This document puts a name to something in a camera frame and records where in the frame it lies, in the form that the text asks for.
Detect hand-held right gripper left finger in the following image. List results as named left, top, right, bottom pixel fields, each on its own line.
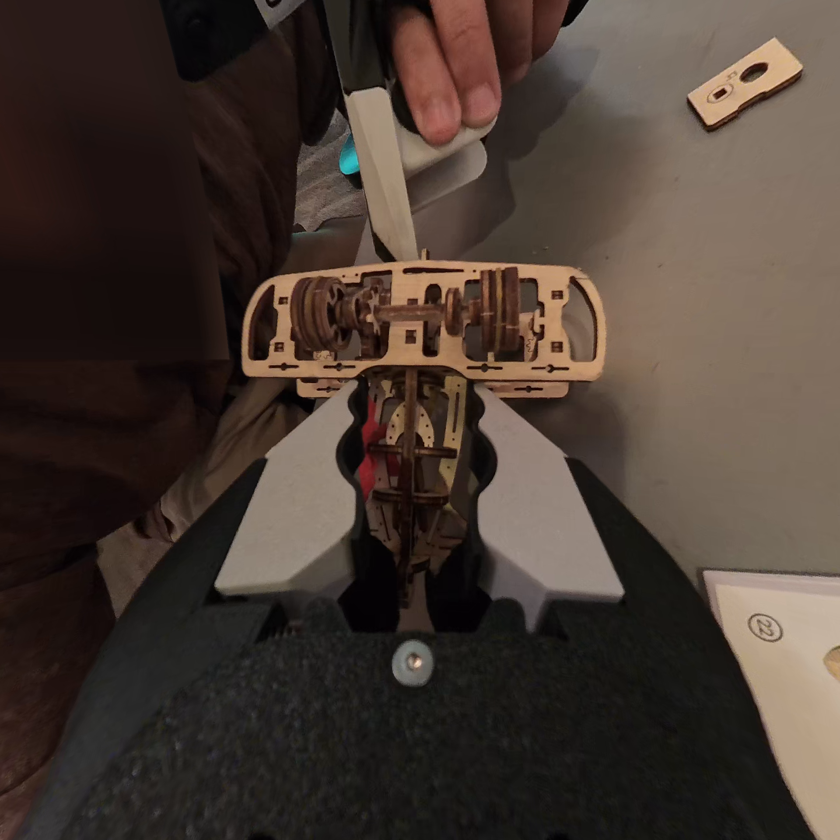
left=214, top=381, right=368, bottom=601

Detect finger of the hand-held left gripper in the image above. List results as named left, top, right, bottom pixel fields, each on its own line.
left=344, top=87, right=422, bottom=261
left=395, top=125, right=490, bottom=212

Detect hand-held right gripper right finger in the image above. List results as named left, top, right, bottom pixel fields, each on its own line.
left=469, top=382, right=626, bottom=633

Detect wooden biplane model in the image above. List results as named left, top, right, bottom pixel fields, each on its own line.
left=241, top=248, right=605, bottom=631

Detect grey desk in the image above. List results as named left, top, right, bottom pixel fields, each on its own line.
left=289, top=0, right=840, bottom=840

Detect person's left hand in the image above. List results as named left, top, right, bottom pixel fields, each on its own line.
left=386, top=0, right=573, bottom=148

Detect person's beige pants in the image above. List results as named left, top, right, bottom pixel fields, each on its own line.
left=98, top=377, right=316, bottom=614

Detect person's brown sweater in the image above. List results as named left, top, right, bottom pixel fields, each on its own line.
left=0, top=0, right=342, bottom=592

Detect white instruction booklet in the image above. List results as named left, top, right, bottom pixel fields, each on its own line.
left=702, top=570, right=840, bottom=840

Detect small wooden offcut piece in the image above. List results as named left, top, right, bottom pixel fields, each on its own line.
left=688, top=37, right=803, bottom=131

